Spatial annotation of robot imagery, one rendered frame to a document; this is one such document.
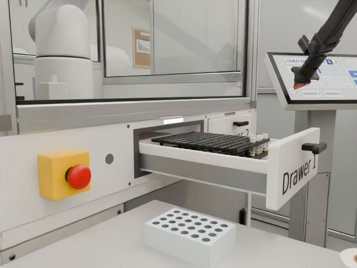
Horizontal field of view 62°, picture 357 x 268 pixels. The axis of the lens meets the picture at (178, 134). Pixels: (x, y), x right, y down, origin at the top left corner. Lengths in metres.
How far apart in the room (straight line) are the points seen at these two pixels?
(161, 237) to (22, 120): 0.28
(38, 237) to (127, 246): 0.16
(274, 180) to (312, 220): 1.18
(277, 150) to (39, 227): 0.42
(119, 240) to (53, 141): 0.20
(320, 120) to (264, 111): 0.96
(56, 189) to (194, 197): 0.51
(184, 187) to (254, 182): 0.37
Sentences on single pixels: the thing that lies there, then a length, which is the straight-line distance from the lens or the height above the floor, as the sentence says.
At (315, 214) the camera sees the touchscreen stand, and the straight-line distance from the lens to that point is 1.68.
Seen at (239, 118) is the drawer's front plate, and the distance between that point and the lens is 1.06.
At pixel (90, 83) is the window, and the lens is 0.61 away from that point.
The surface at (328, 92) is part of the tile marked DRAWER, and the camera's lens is 1.49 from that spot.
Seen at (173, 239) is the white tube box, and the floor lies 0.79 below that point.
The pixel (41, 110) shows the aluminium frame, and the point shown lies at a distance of 0.53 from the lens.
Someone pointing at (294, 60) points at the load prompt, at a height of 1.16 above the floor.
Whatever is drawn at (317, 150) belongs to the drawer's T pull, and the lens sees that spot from 0.59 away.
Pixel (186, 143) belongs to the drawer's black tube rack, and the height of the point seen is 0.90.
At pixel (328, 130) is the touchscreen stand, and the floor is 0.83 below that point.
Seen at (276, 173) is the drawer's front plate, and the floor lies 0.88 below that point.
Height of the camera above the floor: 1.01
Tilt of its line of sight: 8 degrees down
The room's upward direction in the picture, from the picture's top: straight up
